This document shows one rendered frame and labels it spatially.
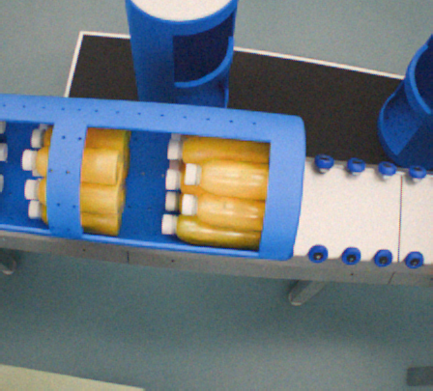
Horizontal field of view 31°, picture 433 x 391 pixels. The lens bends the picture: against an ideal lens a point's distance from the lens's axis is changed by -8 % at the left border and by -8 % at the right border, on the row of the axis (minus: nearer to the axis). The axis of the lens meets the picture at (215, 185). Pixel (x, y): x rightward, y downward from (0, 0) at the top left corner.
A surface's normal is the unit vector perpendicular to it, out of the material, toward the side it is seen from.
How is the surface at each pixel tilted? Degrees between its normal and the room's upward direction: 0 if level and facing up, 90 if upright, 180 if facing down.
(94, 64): 0
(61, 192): 35
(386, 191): 0
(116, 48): 0
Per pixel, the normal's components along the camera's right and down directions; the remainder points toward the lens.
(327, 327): 0.03, -0.25
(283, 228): -0.04, 0.52
